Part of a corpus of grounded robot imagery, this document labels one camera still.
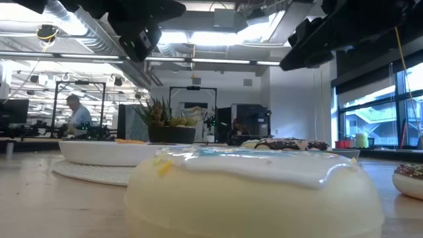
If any white round woven placemat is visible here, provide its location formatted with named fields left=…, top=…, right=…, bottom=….
left=52, top=159, right=137, bottom=187

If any small brown sprinkled donut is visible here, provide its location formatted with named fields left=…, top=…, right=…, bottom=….
left=391, top=163, right=423, bottom=201

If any black monitor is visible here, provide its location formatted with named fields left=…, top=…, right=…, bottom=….
left=0, top=99, right=30, bottom=126

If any succulent plant in black pot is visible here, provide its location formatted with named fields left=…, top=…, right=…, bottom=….
left=133, top=97, right=200, bottom=145

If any black cabinet box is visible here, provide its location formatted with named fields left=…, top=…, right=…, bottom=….
left=230, top=102, right=272, bottom=139

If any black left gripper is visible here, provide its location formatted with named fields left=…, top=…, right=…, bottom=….
left=65, top=0, right=187, bottom=63

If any tall black rig frame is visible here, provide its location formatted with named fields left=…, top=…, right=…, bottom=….
left=50, top=80, right=107, bottom=139

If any green glazed donut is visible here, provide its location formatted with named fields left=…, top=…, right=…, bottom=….
left=240, top=138, right=265, bottom=149

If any ceiling cable reel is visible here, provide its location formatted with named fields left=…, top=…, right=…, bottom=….
left=35, top=24, right=60, bottom=43

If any grey bowl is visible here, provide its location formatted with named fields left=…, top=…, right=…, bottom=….
left=331, top=148, right=361, bottom=160

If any black rig frame with camera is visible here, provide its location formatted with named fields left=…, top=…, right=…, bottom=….
left=169, top=85, right=218, bottom=143

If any chocolate glazed donut white drizzle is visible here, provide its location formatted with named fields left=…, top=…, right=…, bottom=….
left=253, top=138, right=331, bottom=151

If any hanging yellow cable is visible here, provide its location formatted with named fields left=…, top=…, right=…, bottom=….
left=394, top=26, right=423, bottom=141

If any yellow-green cylinder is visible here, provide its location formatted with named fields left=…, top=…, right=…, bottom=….
left=354, top=132, right=369, bottom=149

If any grey partition panel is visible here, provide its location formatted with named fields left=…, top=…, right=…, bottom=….
left=116, top=103, right=150, bottom=143

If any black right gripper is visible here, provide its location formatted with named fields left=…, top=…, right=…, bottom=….
left=279, top=0, right=411, bottom=72

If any orange flat strip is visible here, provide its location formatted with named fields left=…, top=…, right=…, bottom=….
left=114, top=138, right=147, bottom=145

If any person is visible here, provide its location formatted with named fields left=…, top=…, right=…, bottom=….
left=65, top=94, right=93, bottom=138

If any white plate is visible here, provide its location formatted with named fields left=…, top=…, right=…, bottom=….
left=58, top=139, right=193, bottom=167

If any large white glazed donut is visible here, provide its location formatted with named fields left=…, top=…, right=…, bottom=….
left=124, top=146, right=385, bottom=238

